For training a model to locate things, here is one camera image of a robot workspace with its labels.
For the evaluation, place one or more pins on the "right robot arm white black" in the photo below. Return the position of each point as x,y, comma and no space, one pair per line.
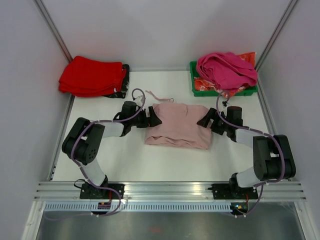
273,160

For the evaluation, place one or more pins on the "right aluminium frame post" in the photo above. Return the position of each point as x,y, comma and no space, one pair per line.
276,32

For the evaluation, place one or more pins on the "slotted grey cable duct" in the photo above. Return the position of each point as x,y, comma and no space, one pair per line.
140,206

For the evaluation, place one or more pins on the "light pink trousers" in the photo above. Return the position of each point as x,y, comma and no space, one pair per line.
179,126

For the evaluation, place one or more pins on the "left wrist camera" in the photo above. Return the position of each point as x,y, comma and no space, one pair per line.
140,100

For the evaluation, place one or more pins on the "magenta crumpled trousers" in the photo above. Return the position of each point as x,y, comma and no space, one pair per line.
227,71

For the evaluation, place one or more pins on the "orange floral trousers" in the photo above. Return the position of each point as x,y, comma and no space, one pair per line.
207,85

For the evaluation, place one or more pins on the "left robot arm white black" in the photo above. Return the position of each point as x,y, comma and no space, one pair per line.
83,141

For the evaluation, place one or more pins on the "aluminium mounting rail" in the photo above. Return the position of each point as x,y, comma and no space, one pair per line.
284,191

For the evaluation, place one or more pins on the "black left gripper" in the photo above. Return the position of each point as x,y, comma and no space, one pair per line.
153,121

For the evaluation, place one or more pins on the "left aluminium frame post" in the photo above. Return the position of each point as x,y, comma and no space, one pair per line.
40,5

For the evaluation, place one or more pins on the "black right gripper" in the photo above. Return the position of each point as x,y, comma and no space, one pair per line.
211,114

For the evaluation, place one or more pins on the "aluminium frame post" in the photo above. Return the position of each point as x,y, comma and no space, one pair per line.
40,5
276,32

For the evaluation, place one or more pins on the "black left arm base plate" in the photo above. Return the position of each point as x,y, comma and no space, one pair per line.
89,192

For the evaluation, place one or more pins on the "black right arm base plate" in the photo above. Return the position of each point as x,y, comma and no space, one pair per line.
223,191

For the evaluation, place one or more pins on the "folded red trousers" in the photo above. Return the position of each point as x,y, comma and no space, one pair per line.
88,78

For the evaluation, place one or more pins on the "green plastic bin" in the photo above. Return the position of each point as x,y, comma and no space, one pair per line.
212,93

